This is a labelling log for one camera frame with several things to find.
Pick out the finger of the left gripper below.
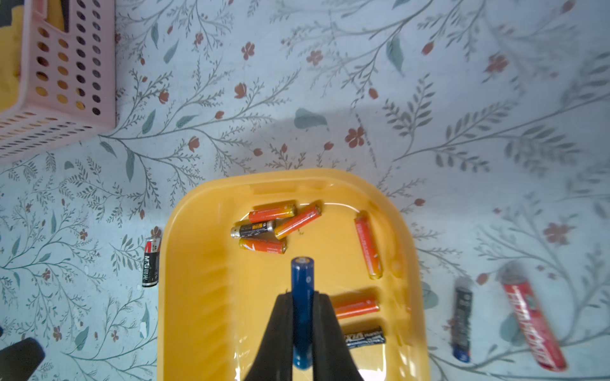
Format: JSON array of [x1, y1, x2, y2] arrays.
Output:
[[0, 338, 45, 381]]

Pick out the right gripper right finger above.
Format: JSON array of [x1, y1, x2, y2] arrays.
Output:
[[312, 292, 363, 381]]

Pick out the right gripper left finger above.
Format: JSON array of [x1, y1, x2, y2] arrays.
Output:
[[245, 292, 294, 381]]

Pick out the small red battery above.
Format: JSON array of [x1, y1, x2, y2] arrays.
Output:
[[334, 298, 381, 320]]

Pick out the yellow plastic storage box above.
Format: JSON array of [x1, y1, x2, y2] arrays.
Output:
[[157, 169, 430, 380]]

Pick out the black red M&G battery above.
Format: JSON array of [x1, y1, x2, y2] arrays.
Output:
[[141, 237, 161, 287]]

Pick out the orange white battery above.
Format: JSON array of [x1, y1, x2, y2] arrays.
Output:
[[238, 238, 287, 255]]

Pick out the black orange battery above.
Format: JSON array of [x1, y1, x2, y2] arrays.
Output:
[[230, 221, 276, 238]]

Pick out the orange red battery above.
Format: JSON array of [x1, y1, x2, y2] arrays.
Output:
[[274, 203, 322, 240]]

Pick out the pink plastic basket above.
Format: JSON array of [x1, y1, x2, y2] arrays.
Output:
[[1, 0, 116, 164]]

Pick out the yellow printed cloth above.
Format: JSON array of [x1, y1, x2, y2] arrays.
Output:
[[1, 1, 70, 113]]

